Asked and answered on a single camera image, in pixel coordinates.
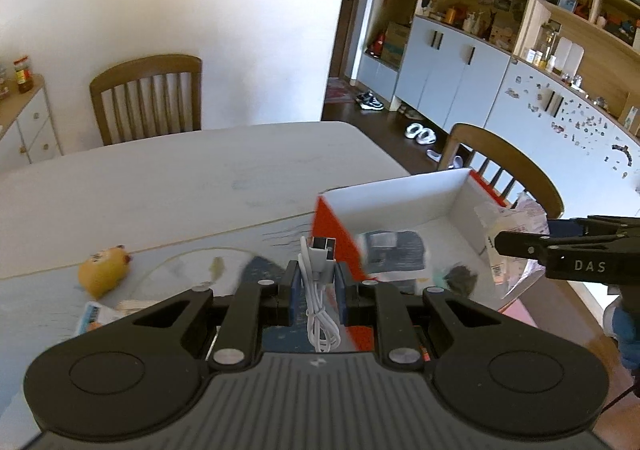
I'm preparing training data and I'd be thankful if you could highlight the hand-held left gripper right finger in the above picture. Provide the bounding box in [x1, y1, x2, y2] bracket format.
[336, 262, 503, 371]

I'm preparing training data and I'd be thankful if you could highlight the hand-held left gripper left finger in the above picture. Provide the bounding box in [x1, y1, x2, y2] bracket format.
[131, 260, 302, 372]

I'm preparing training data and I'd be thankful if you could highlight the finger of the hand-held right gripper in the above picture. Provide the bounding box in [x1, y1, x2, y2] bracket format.
[494, 230, 571, 261]
[547, 217, 601, 237]

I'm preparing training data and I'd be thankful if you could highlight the pink white barcode packet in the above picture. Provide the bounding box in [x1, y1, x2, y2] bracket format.
[472, 192, 551, 301]

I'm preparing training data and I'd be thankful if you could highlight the white USB cable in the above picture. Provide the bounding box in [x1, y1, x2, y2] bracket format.
[297, 236, 343, 353]

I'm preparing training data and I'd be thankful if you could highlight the red cardboard box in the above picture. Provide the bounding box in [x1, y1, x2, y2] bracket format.
[311, 168, 548, 361]

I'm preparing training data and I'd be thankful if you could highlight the large white grey bag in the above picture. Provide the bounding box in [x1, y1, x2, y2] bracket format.
[357, 229, 431, 281]

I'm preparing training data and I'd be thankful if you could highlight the dark dried food packet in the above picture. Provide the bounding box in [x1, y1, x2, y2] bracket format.
[442, 265, 478, 293]

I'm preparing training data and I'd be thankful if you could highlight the yellow plush toy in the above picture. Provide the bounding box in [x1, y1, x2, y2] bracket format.
[77, 245, 132, 300]

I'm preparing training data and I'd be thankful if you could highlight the clear meat snack packet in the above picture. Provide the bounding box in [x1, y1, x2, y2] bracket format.
[75, 301, 146, 338]

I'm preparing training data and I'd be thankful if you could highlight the white marble desktop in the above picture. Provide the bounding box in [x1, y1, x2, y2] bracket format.
[0, 121, 616, 450]

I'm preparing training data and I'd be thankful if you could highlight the wooden slat-back chair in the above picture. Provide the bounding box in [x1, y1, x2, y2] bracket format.
[437, 123, 565, 221]
[90, 54, 203, 147]

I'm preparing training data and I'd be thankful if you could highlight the pale slippers pair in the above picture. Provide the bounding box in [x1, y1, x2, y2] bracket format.
[427, 150, 463, 169]

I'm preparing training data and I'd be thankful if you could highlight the white shoes pair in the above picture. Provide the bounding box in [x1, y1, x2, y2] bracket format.
[404, 122, 437, 146]

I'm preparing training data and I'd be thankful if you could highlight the black sneakers pair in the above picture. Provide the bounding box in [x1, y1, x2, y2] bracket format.
[356, 91, 385, 111]

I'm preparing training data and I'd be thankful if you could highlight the red patterned door rug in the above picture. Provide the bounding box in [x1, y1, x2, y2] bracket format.
[325, 80, 358, 104]

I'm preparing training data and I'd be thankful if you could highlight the brown cardboard carton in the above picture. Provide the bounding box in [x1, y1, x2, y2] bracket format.
[382, 21, 412, 68]

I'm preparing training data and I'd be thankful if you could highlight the dark wooden door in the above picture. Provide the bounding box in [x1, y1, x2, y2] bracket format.
[330, 0, 371, 86]

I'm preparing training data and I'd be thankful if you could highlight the white sideboard cabinet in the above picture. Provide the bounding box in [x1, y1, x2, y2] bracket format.
[0, 74, 65, 171]

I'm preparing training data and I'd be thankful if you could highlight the red capped sauce bottle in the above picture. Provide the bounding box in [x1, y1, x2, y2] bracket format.
[13, 56, 34, 93]

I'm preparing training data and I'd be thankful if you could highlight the grey wall cabinet unit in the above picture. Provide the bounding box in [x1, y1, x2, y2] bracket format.
[350, 0, 640, 251]

